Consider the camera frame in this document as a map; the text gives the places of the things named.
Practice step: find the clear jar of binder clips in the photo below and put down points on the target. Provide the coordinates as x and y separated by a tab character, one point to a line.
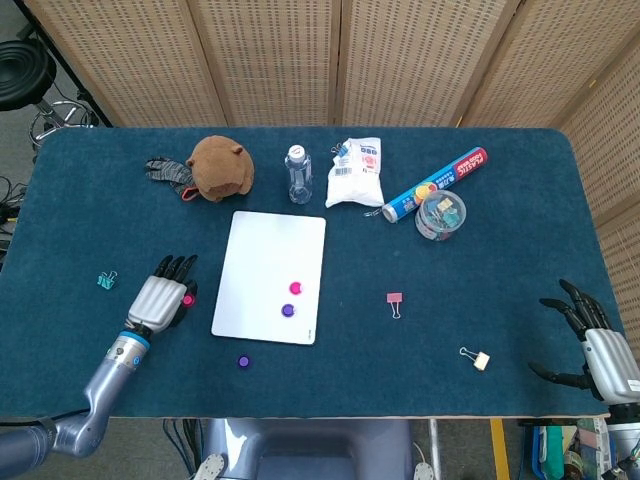
440	220

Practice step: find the grey knit work glove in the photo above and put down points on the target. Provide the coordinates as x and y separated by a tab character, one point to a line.
167	171

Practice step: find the small silver binder clip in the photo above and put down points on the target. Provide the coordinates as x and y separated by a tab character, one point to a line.
370	214

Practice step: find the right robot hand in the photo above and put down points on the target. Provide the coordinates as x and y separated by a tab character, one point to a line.
615	365

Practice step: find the pink binder clip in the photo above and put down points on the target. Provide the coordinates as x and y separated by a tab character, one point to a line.
394	297

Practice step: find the blue binder clip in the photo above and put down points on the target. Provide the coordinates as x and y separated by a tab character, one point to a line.
343	150

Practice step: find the pink round magnet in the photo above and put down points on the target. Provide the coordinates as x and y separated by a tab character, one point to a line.
188	300
295	288

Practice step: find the black round stool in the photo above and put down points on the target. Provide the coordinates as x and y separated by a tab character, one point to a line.
20	75

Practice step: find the blue grey robot torso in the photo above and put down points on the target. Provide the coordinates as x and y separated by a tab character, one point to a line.
310	450

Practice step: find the purple round magnet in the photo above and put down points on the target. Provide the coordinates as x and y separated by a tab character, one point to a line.
243	361
287	310

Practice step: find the teal binder clip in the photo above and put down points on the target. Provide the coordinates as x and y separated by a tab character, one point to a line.
106	282

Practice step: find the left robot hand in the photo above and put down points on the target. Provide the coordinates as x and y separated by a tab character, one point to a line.
157	302

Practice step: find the white table leg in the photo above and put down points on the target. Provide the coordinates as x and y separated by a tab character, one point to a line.
434	440

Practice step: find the brown capybara plush toy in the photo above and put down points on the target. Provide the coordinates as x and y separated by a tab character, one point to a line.
220	165

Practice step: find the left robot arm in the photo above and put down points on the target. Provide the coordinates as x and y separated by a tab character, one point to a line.
107	380

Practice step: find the clear plastic water bottle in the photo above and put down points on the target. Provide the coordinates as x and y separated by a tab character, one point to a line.
299	175

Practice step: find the beige binder clip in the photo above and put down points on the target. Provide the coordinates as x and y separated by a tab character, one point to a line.
482	361

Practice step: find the dark blue table cloth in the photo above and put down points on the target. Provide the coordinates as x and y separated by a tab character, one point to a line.
125	225

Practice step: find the white board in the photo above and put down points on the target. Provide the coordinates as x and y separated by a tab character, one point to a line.
265	250

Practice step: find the blue plastic crate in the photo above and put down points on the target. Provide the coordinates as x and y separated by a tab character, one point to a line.
542	450

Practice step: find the white powder bag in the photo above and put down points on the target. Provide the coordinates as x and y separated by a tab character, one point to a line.
352	187

